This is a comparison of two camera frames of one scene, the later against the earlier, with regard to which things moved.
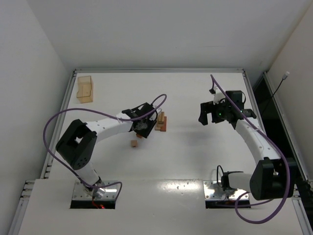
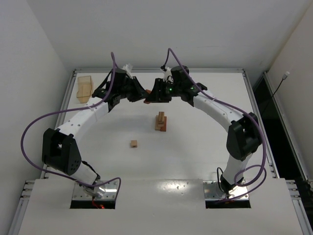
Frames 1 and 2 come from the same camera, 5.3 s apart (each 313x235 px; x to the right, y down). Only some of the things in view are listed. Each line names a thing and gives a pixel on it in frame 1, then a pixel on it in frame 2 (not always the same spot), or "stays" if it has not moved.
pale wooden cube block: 134,143 stays
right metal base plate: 213,190 stays
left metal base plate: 109,192 stays
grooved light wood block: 161,119 stays
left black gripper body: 147,129 to 133,88
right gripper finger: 208,107 to 154,95
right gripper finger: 203,119 to 160,100
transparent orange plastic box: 85,89 stays
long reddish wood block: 164,128 stays
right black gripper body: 210,113 to 158,90
